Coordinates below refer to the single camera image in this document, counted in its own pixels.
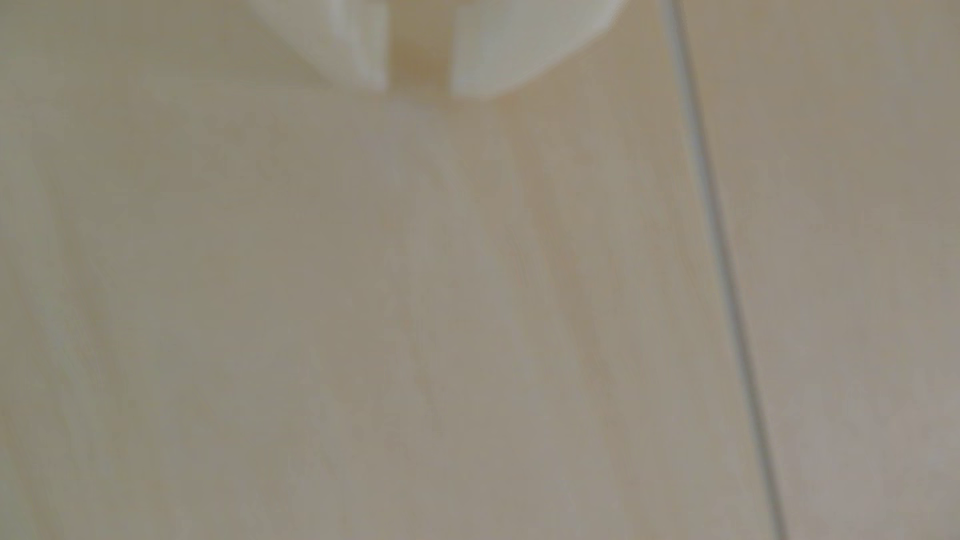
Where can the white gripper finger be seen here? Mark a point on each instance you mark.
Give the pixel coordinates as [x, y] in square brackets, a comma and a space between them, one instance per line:
[517, 37]
[330, 34]

